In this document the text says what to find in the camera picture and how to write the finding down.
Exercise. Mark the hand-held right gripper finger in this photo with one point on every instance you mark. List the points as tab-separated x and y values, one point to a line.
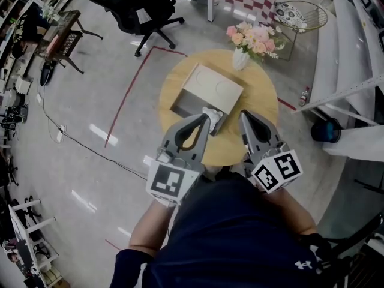
246	136
270	129

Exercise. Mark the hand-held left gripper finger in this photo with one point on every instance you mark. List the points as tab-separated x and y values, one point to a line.
201	145
177	130

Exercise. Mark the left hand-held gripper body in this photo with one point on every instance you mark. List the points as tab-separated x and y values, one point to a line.
174	178

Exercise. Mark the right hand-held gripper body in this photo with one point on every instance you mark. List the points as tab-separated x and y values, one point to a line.
276	169

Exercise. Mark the white tissue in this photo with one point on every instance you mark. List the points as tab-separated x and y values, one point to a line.
213	117

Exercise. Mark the wooden tissue box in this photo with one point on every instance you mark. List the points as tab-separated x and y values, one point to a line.
213	85

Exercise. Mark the person's right forearm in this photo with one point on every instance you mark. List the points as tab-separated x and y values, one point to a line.
294	211

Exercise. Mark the person's left forearm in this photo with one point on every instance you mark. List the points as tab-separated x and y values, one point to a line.
150	229

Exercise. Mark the round wooden table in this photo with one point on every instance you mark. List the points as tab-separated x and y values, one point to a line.
258	97

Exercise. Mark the clear bottle red cap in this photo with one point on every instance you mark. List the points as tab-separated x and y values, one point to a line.
304	97

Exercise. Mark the black bin blue liner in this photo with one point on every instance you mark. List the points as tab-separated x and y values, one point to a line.
325	130

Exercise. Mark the white ribbed vase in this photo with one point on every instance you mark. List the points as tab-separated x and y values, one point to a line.
240	59

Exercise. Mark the person's navy shirt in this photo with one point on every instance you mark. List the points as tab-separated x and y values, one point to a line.
234	235

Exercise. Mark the pink flower bouquet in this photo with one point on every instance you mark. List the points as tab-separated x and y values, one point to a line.
255	40

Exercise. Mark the white slanted shelf unit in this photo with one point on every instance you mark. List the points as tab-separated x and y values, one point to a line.
345	70

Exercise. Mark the white power strip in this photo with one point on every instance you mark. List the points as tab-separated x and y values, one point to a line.
61	133

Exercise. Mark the floral seat cushion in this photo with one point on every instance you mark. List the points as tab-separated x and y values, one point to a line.
289	12

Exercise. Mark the black office chair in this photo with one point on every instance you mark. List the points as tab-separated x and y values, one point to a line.
138	7

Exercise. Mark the black vacuum cleaner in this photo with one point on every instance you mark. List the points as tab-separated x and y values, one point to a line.
47	73

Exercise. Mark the dark folding side table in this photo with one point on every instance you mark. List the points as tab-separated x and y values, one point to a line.
64	31

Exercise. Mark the white metal rack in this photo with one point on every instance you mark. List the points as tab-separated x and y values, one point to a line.
30	238

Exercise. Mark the small white cabinet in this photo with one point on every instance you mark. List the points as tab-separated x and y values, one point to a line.
23	85

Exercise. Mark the black chair frame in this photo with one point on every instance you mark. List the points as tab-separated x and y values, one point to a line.
363	250

